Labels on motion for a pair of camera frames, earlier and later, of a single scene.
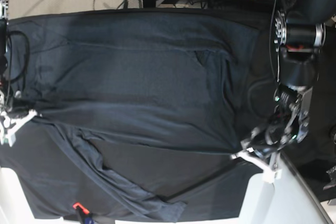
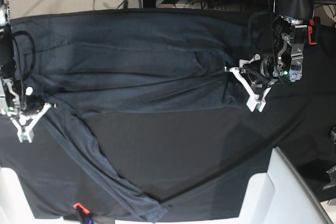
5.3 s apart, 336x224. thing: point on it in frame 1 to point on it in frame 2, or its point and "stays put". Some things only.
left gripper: [6, 106] to [33, 105]
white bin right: [288, 200] stays put
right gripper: [265, 139] to [259, 71]
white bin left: [14, 208] stays put
